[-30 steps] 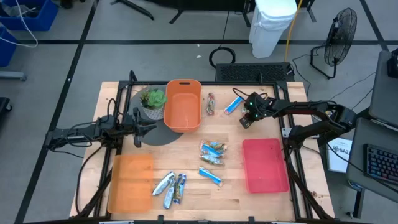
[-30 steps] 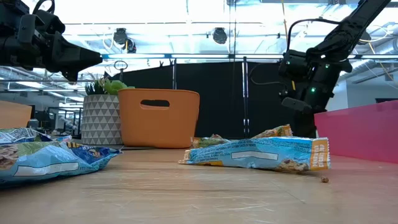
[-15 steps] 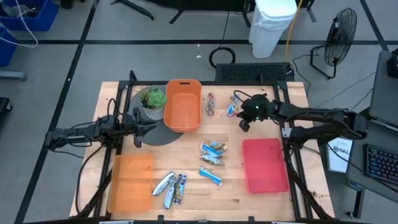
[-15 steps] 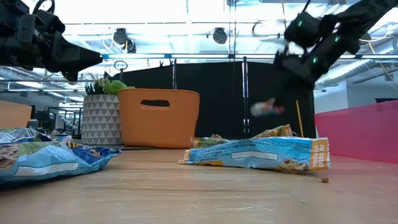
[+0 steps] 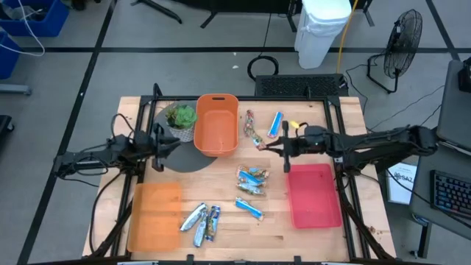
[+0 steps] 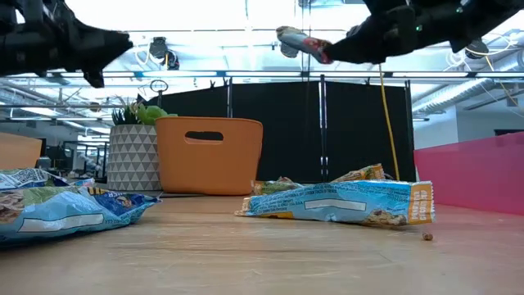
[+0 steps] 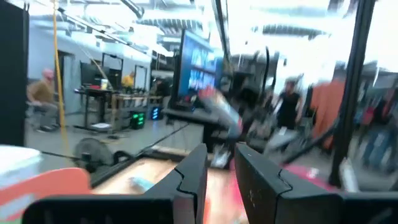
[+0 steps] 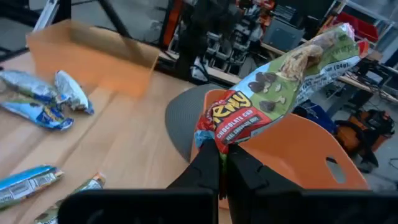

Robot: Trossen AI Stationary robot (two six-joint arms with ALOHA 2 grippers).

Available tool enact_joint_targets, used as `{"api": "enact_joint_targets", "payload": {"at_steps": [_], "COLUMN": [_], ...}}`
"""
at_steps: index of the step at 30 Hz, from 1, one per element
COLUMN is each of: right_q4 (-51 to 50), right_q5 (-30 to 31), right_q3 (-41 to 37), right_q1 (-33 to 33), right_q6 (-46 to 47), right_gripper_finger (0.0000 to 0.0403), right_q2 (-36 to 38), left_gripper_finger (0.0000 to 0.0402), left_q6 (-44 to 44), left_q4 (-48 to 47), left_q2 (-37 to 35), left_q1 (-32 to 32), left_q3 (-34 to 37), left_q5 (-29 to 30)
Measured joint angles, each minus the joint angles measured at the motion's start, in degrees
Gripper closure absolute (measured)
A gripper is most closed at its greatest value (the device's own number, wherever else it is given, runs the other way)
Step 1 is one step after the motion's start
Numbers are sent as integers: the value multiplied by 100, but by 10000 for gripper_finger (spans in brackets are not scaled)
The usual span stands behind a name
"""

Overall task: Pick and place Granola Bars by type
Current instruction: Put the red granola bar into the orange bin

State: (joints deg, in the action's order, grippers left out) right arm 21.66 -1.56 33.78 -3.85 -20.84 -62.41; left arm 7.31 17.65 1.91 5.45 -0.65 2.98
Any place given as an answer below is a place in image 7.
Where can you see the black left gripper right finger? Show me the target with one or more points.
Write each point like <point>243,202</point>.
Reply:
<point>264,189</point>

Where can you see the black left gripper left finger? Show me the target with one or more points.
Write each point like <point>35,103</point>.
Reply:
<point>186,186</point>

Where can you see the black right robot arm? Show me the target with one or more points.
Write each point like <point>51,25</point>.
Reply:
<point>253,105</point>

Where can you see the blue orange-ended granola bar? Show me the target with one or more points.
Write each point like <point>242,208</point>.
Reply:
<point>141,183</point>

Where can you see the pink plastic bin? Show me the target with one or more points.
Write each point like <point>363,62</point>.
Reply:
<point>298,172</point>

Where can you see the small grey device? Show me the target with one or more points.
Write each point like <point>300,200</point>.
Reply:
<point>221,157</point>

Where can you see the black low desk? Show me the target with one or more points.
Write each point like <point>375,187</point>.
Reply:
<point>192,116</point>

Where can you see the blue-lit computer case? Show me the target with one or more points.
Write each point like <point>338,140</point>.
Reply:
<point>156,113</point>

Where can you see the green-lit computer case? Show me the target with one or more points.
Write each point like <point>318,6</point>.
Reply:
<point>138,120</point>

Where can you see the person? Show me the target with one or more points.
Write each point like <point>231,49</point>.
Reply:
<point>42,96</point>
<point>128,81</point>
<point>288,109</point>

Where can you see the black floor fan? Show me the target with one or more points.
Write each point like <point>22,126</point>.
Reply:
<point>93,154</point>

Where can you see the orange panel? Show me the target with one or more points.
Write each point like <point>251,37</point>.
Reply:
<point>328,112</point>

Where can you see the large blue display screen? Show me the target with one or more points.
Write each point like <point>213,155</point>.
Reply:
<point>199,68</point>

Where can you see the black standing desk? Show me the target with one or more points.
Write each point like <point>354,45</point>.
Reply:
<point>94,93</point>

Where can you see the orange plastic bin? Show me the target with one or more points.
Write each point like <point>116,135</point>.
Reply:
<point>46,183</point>

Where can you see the black desk monitor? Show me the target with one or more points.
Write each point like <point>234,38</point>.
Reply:
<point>93,74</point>

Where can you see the white container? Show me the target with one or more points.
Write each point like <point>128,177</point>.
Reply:
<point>17,165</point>

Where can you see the black partition screen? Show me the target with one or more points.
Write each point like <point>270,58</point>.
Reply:
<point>12,74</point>

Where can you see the black table edge rail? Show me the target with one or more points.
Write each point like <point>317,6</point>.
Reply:
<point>124,168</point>

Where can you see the black frame post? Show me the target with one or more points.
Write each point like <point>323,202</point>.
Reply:
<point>354,93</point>

